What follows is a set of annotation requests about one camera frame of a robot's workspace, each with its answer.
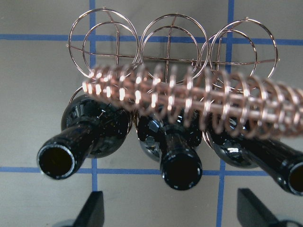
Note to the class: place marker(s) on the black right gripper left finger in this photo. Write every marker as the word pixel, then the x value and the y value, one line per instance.
pixel 92 213

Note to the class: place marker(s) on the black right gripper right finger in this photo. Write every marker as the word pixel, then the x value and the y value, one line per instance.
pixel 251 211

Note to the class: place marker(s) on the dark wine bottle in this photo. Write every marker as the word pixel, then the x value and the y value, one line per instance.
pixel 173 146
pixel 280 161
pixel 89 129

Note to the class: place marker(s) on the copper wire bottle basket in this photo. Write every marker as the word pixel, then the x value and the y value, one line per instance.
pixel 241 105

